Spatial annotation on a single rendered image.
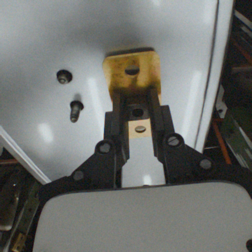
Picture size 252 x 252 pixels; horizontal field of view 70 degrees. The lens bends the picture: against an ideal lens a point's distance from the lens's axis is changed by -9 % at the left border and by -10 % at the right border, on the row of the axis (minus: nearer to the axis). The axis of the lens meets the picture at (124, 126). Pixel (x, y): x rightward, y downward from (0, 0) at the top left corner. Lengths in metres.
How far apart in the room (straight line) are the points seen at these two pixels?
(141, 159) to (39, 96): 0.13
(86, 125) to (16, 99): 0.06
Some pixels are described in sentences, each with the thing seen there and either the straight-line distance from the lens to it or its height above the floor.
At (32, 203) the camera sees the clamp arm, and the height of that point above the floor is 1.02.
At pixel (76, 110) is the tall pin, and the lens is 0.16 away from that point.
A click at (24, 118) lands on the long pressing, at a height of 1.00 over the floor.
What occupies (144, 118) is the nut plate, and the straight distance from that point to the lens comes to 0.15.
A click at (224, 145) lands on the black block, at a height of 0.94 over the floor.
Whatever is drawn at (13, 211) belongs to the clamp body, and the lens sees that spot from 0.34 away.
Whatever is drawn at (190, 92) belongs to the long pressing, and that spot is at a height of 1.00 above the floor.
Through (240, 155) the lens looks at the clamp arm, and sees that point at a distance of 0.21.
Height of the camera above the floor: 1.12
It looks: 41 degrees down
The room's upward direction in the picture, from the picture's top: 179 degrees clockwise
